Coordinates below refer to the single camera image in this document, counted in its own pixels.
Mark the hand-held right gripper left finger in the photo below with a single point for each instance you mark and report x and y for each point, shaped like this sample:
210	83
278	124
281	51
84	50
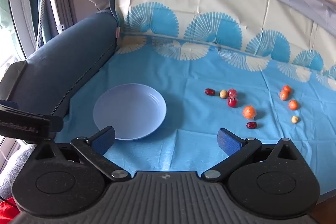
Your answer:
105	138

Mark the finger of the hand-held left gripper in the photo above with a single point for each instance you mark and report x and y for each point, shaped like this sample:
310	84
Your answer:
55	127

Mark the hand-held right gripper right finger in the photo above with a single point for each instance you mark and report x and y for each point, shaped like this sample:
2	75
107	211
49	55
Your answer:
228	142

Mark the light blue plate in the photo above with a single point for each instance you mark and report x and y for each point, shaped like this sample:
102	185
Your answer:
130	111

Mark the red cherry tomato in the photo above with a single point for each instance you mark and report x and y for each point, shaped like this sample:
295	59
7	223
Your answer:
232	102

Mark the beige longan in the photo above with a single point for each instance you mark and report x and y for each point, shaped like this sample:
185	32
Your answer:
294	119
223	94

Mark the red jujube date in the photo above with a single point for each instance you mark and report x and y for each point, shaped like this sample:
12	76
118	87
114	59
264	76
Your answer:
209	92
252	124

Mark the small orange tangerine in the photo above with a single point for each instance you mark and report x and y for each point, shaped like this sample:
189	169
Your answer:
293	104
287	88

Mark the grey fleece blanket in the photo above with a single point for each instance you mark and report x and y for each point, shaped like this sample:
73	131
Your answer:
15	169

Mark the black smartphone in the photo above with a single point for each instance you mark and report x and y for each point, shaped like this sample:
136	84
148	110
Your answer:
13	82

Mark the red cloth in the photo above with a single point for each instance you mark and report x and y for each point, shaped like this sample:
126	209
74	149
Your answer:
8	209

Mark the blue fan-print cloth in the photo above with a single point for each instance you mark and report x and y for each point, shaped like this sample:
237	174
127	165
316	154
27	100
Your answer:
183	69

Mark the green hanging garment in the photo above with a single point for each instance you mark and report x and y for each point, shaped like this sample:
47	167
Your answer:
4	8

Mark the white window frame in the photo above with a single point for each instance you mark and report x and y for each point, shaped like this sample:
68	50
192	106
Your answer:
19	3

